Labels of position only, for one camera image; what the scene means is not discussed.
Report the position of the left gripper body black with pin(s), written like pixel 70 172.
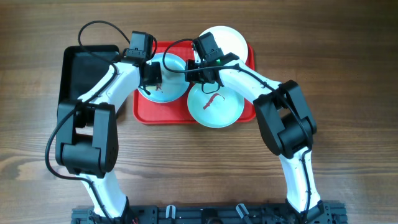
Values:
pixel 155 76

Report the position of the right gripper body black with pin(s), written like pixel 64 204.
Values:
pixel 199 76

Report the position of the light blue plate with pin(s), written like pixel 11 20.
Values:
pixel 173 85

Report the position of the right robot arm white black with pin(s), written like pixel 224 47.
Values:
pixel 285 121

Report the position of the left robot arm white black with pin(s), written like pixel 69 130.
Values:
pixel 86 134

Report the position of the red plastic tray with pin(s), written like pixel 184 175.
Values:
pixel 176 112

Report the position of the black plastic tray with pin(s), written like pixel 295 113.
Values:
pixel 80 73

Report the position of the light green plate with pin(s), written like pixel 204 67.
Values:
pixel 214 108

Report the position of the white plate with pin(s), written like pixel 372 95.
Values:
pixel 229 40

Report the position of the black mounting rail base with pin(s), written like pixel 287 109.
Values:
pixel 324 212

